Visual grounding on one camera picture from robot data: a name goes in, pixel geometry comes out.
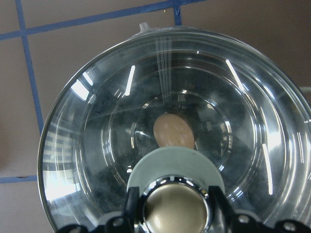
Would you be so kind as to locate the pale green steel pot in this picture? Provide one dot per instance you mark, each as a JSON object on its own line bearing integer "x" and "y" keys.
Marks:
{"x": 146, "y": 29}

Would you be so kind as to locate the glass pot lid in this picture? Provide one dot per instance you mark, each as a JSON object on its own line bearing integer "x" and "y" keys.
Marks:
{"x": 251, "y": 125}

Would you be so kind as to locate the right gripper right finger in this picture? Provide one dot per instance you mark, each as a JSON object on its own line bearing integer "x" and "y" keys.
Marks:
{"x": 226, "y": 220}

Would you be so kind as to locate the brown egg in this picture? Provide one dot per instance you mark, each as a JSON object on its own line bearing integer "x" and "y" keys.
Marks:
{"x": 172, "y": 130}

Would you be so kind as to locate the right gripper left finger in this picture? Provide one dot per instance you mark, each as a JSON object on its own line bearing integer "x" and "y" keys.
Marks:
{"x": 124, "y": 223}

